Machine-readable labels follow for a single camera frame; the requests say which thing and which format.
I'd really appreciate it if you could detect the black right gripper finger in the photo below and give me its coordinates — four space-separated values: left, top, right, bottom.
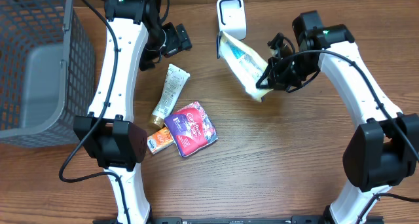
267 33 295 59
255 58 278 89

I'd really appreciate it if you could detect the yellow snack bag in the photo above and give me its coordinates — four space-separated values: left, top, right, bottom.
216 31 271 102

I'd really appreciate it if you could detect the white tube with gold cap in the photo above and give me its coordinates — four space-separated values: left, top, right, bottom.
150 64 191 128

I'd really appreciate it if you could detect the red purple pad pack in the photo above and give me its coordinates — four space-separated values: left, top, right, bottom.
164 101 218 157

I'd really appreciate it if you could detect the orange small box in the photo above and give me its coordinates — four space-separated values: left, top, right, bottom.
147 127 174 154

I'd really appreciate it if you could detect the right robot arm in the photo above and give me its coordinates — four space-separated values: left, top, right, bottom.
256 11 418 223

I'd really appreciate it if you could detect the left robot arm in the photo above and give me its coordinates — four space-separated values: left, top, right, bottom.
73 0 192 223

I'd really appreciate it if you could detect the white barcode scanner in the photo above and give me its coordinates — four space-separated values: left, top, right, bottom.
216 0 247 40

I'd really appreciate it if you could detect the grey plastic shopping basket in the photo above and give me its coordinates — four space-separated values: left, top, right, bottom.
1 0 96 148

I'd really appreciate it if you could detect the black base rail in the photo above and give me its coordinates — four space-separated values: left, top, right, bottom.
145 215 330 224

